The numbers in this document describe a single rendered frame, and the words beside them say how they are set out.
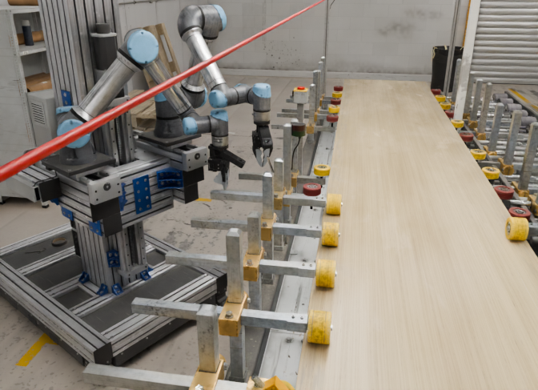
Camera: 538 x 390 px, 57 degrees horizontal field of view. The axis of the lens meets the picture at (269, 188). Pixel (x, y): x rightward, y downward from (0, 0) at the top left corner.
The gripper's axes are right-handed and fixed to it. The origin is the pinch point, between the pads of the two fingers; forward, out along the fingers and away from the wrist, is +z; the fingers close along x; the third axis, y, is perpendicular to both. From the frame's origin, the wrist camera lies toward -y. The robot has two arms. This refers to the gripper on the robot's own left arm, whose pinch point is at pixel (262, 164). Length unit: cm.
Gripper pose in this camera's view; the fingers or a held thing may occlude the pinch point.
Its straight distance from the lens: 220.2
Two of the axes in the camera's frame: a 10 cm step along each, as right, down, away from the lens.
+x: -9.8, 0.7, -1.8
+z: -0.1, 9.1, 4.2
